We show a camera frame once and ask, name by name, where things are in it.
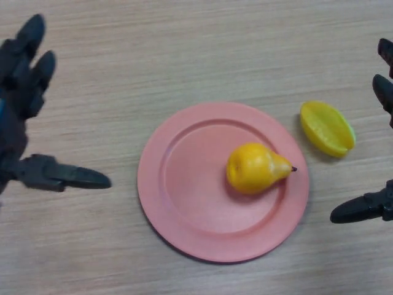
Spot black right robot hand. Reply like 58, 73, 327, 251
330, 37, 393, 224

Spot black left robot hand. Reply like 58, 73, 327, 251
0, 14, 112, 200

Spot yellow pear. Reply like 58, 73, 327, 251
226, 142, 298, 195

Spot pink round plate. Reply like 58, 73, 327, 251
137, 101, 309, 263

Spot yellow starfruit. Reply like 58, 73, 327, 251
300, 100, 357, 159

